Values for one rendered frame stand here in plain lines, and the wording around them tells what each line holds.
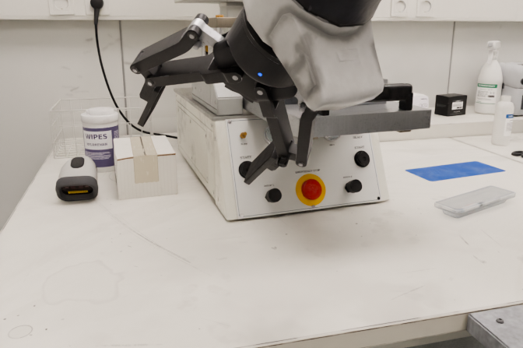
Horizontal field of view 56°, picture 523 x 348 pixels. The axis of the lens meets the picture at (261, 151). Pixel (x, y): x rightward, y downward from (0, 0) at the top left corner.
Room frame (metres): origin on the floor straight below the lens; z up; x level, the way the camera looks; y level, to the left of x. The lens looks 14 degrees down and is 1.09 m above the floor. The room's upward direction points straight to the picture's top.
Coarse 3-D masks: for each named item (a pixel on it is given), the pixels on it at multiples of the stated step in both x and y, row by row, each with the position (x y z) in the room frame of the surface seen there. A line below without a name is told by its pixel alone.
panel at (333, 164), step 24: (240, 120) 0.90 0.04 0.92; (264, 120) 0.92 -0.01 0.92; (240, 144) 0.88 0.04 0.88; (264, 144) 0.90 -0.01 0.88; (312, 144) 0.93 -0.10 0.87; (336, 144) 0.94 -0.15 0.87; (360, 144) 0.96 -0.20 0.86; (288, 168) 0.89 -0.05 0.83; (312, 168) 0.90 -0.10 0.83; (336, 168) 0.92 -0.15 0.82; (360, 168) 0.93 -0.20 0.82; (240, 192) 0.84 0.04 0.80; (264, 192) 0.86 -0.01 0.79; (288, 192) 0.87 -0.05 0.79; (336, 192) 0.90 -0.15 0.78; (360, 192) 0.91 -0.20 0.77; (240, 216) 0.82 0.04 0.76
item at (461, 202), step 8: (472, 192) 0.92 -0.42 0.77; (480, 192) 0.92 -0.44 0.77; (488, 192) 0.92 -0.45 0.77; (496, 192) 0.92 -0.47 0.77; (504, 192) 0.92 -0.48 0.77; (512, 192) 0.92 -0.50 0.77; (448, 200) 0.87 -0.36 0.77; (456, 200) 0.87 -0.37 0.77; (464, 200) 0.87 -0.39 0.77; (472, 200) 0.87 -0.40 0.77; (480, 200) 0.87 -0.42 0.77; (488, 200) 0.87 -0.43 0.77; (456, 208) 0.83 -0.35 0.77; (464, 208) 0.83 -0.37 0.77
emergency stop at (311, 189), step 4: (308, 180) 0.88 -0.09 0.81; (312, 180) 0.88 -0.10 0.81; (316, 180) 0.89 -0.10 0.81; (304, 184) 0.88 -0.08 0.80; (308, 184) 0.88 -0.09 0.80; (312, 184) 0.88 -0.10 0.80; (316, 184) 0.88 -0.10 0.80; (304, 188) 0.87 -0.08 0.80; (308, 188) 0.87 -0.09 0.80; (312, 188) 0.88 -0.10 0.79; (316, 188) 0.88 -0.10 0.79; (320, 188) 0.88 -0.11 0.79; (304, 192) 0.87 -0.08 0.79; (308, 192) 0.87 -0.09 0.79; (312, 192) 0.87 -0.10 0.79; (316, 192) 0.88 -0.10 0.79; (320, 192) 0.88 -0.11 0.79; (304, 196) 0.87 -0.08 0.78; (308, 196) 0.87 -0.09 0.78; (312, 196) 0.87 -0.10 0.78; (316, 196) 0.87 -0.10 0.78
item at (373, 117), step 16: (384, 80) 0.79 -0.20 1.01; (256, 112) 0.85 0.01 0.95; (288, 112) 0.71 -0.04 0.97; (336, 112) 0.71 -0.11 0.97; (352, 112) 0.71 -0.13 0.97; (368, 112) 0.71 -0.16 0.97; (384, 112) 0.71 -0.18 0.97; (400, 112) 0.72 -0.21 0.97; (416, 112) 0.73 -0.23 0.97; (320, 128) 0.68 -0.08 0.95; (336, 128) 0.68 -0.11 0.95; (352, 128) 0.69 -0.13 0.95; (368, 128) 0.70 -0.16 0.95; (384, 128) 0.71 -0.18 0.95; (400, 128) 0.72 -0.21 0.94; (416, 128) 0.73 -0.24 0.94
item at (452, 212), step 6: (486, 186) 0.96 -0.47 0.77; (504, 198) 0.90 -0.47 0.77; (510, 198) 0.91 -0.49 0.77; (438, 204) 0.85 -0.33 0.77; (480, 204) 0.85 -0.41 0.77; (486, 204) 0.86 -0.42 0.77; (492, 204) 0.87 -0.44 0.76; (498, 204) 0.91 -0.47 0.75; (444, 210) 0.84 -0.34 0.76; (450, 210) 0.83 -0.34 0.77; (456, 210) 0.82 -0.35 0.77; (462, 210) 0.82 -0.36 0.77; (468, 210) 0.83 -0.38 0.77; (474, 210) 0.84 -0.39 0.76; (480, 210) 0.87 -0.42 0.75; (456, 216) 0.84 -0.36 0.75; (462, 216) 0.84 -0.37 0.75
